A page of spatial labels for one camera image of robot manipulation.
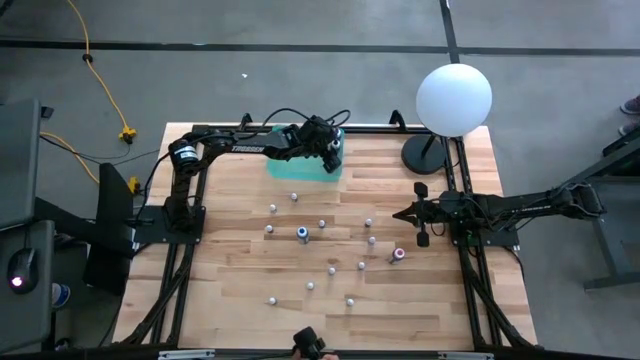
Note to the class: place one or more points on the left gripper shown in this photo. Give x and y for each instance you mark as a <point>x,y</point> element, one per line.
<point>312,137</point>

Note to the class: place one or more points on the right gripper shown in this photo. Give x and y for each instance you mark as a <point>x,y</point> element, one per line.
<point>447,210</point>

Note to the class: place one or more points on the large dark-capped colouring bottle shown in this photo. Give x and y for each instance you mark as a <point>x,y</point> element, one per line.
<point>336,145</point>

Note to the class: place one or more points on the large purple-capped colouring bottle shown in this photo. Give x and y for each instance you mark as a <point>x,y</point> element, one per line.
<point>340,133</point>

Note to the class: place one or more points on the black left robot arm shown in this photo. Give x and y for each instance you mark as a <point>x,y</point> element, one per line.
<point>247,148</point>

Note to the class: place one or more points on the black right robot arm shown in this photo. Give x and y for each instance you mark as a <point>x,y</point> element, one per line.
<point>525,205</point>

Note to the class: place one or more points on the teal translucent plastic bin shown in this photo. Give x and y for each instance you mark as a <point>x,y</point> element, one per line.
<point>300,172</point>

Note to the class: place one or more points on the small red-label colouring bottle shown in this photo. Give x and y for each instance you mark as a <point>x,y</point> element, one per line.
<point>350,302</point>

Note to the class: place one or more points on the white globe lamp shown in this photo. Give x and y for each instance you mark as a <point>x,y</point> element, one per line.
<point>452,100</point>

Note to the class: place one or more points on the black handheld object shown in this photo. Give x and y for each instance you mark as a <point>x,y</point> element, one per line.
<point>307,342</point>

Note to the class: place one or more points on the black metal stand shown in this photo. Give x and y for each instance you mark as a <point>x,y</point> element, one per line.
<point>112,225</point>

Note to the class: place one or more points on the person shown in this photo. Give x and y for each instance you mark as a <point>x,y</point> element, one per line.
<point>632,106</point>

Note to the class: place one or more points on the dark grey cabinet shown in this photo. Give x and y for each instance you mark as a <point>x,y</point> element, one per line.
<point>17,160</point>

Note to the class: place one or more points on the person's shoe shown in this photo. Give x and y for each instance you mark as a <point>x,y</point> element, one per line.
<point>60,295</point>

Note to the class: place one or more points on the black computer mouse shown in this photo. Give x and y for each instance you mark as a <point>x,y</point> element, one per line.
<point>22,265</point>

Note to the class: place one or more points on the dark grey desk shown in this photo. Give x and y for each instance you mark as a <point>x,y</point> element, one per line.
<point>30,320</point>

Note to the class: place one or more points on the black aluminium rig frame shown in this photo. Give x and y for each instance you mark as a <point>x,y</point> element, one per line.
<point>380,129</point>

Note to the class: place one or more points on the silver metal bracket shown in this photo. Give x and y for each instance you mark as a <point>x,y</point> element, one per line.
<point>185,355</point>
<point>465,356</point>

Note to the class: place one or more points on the dark grey table frame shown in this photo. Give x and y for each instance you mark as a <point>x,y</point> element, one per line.
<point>606,250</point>

